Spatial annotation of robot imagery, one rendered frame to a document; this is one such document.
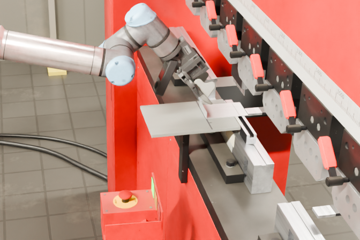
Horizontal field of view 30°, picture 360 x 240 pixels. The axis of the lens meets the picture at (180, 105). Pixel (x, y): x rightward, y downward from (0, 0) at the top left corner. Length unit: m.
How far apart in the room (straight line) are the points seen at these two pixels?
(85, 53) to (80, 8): 3.06
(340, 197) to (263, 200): 0.57
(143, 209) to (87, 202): 1.39
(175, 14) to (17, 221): 1.23
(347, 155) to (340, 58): 0.18
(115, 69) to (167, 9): 1.09
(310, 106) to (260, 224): 0.47
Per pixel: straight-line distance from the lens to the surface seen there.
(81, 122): 4.02
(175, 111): 2.02
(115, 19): 2.74
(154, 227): 1.89
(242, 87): 1.94
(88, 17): 4.81
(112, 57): 1.73
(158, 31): 1.84
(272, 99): 1.62
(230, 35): 1.79
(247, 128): 1.97
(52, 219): 3.25
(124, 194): 1.98
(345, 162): 1.30
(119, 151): 3.01
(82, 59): 1.72
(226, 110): 2.03
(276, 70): 1.59
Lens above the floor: 1.95
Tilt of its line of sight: 28 degrees down
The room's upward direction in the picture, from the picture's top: 2 degrees clockwise
